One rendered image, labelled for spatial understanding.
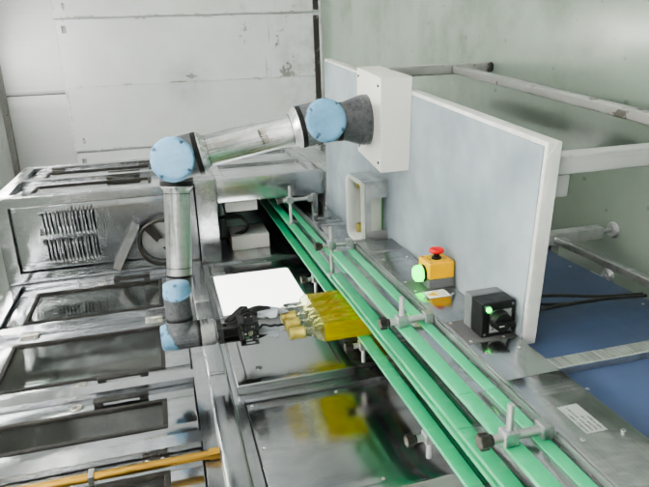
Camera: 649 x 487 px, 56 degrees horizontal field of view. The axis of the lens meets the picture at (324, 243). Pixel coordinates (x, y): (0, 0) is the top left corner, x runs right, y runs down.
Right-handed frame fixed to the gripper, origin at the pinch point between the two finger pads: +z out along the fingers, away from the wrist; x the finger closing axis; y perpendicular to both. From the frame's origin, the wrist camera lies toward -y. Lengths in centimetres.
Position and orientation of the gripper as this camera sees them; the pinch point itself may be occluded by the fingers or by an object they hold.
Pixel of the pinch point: (283, 317)
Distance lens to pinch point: 182.3
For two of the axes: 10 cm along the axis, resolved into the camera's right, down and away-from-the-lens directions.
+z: 9.7, -1.1, 2.3
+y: 2.6, 2.9, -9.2
